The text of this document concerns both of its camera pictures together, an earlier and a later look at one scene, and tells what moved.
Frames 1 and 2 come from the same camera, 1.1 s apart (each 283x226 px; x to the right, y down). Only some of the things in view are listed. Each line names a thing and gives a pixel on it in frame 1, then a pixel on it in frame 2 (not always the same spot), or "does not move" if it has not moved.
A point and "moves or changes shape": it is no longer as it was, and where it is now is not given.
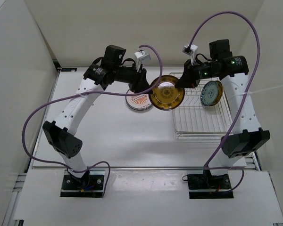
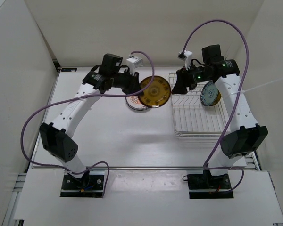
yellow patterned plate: [165, 96] moves or changes shape
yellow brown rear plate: [220, 93] does not move
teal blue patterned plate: [209, 92] does not move
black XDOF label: [69, 69] does not move
